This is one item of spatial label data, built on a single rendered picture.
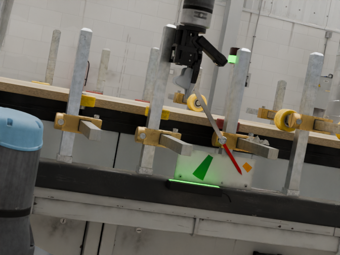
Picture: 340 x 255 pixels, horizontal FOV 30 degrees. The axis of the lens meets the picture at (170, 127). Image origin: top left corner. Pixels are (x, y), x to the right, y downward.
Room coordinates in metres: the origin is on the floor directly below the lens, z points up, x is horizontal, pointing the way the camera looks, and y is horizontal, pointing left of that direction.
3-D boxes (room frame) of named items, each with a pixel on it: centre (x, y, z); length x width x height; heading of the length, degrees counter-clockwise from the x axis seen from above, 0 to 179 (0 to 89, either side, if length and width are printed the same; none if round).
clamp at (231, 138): (2.03, -0.21, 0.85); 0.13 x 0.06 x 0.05; 105
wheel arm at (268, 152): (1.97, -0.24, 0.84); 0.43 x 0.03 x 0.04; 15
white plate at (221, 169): (1.99, -0.16, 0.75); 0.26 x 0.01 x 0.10; 105
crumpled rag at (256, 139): (1.89, -0.26, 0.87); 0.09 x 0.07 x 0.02; 15
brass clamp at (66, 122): (1.90, 0.27, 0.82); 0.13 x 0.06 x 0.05; 105
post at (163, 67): (1.96, 0.05, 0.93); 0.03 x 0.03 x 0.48; 15
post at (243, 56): (2.02, -0.19, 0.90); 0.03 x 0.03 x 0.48; 15
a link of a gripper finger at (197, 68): (1.88, -0.04, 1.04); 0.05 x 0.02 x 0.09; 15
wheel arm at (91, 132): (1.84, 0.24, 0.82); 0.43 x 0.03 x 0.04; 15
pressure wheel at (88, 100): (2.03, 0.29, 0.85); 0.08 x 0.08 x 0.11
